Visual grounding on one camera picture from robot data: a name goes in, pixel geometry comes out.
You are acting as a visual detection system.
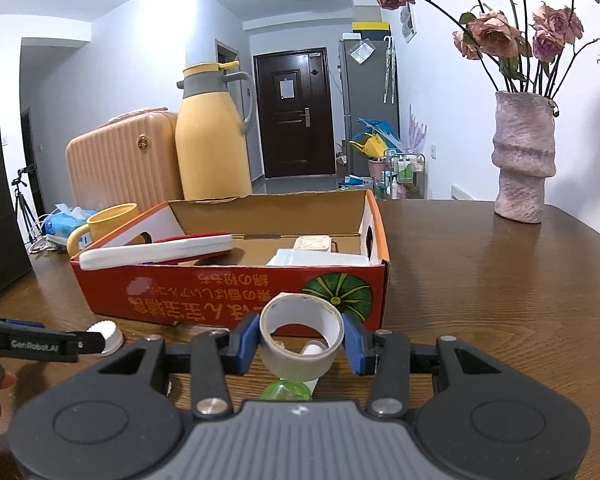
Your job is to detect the white red lint brush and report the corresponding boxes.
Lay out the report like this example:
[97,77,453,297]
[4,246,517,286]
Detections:
[79,232,234,271]

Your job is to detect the blue plastic frame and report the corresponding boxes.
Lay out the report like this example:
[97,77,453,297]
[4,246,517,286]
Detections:
[357,117,401,148]

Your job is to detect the blue tissue pack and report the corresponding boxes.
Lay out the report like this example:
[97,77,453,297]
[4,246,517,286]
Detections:
[44,203,93,251]

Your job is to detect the black paper bag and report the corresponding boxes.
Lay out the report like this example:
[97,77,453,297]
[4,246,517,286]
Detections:
[0,117,33,308]

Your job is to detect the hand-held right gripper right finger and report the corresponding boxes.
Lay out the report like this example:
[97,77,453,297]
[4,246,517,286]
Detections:
[341,312,506,418]

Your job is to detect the pink textured vase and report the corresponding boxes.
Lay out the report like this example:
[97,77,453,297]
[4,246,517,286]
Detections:
[491,91,560,224]

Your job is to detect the yellow thermos jug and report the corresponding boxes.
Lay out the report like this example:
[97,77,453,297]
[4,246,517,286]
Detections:
[175,60,255,201]

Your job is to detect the green bottle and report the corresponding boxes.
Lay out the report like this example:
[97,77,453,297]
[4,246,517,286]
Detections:
[260,379,313,402]

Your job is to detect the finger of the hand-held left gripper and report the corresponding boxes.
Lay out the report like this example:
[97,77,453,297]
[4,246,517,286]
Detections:
[0,315,48,331]
[75,331,106,356]

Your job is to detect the yellow mug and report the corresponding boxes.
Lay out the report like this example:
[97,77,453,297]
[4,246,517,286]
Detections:
[66,203,141,256]

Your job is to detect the hanging folded umbrellas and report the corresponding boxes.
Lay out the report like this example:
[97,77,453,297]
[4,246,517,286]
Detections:
[381,36,398,106]

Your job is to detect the red cardboard box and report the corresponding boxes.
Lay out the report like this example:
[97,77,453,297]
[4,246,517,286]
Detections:
[70,190,391,328]

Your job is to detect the black tripod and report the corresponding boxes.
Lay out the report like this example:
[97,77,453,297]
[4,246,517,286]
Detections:
[11,165,43,243]

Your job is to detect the white cables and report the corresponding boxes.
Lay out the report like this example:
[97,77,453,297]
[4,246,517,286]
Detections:
[27,215,56,256]

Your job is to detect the dark brown door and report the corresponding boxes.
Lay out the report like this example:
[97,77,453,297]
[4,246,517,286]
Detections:
[253,48,329,178]

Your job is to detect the clear plastic bag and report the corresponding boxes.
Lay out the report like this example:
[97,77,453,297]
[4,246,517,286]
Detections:
[350,40,376,65]

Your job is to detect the pale tape roll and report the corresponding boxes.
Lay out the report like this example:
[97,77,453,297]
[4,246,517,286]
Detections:
[259,294,343,380]

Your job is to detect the white rectangular container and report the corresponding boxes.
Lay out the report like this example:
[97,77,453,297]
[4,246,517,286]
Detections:
[266,247,371,267]

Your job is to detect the grey refrigerator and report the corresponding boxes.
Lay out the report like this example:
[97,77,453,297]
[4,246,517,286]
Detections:
[339,35,400,183]

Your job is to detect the pink ribbed suitcase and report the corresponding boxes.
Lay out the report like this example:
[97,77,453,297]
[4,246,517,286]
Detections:
[65,107,186,213]

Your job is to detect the yellow black box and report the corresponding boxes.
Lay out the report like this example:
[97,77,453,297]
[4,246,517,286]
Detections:
[352,21,391,41]

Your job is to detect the purple flower wall decal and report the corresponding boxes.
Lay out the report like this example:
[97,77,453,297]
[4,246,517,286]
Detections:
[407,104,427,153]

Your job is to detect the metal utility cart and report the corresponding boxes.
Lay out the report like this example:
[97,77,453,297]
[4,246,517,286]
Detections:
[380,152,427,200]

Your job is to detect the white ridged cap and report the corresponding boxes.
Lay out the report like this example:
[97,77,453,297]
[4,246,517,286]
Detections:
[87,321,125,358]

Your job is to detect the yellow watering can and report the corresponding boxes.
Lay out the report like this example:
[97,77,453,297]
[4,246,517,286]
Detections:
[349,132,387,159]

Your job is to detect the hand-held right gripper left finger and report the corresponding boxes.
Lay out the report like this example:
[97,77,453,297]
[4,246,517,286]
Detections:
[97,312,261,421]

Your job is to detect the beige plug adapter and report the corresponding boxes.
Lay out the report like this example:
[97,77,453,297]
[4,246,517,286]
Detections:
[293,235,333,252]

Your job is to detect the bunch of dried roses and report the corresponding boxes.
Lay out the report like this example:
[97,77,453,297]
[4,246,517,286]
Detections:
[370,0,600,98]

